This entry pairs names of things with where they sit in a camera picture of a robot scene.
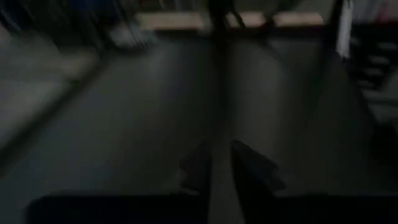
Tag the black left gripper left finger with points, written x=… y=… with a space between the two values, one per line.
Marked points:
x=199 y=171

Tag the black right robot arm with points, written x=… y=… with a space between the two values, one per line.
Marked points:
x=220 y=15

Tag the black desk calculator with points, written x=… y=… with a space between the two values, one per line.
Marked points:
x=130 y=35

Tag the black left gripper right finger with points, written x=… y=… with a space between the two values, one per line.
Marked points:
x=252 y=174

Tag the silver aluminium bracket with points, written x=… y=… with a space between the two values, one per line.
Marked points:
x=345 y=28

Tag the light wooden table board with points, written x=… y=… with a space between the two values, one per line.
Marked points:
x=171 y=21

